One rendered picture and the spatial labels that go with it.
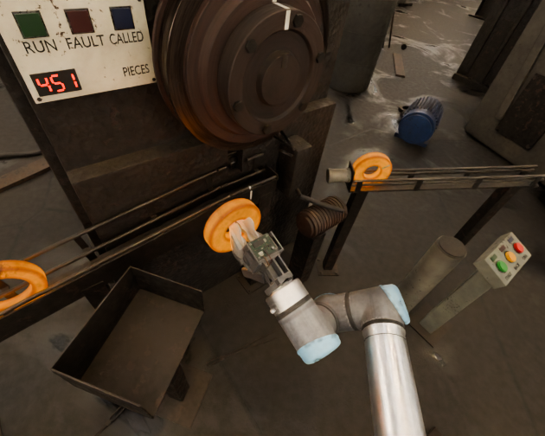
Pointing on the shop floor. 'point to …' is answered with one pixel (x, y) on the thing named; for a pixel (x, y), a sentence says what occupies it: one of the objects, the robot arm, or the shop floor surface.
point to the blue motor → (420, 121)
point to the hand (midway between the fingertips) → (234, 221)
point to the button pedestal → (469, 290)
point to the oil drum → (361, 44)
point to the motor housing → (313, 235)
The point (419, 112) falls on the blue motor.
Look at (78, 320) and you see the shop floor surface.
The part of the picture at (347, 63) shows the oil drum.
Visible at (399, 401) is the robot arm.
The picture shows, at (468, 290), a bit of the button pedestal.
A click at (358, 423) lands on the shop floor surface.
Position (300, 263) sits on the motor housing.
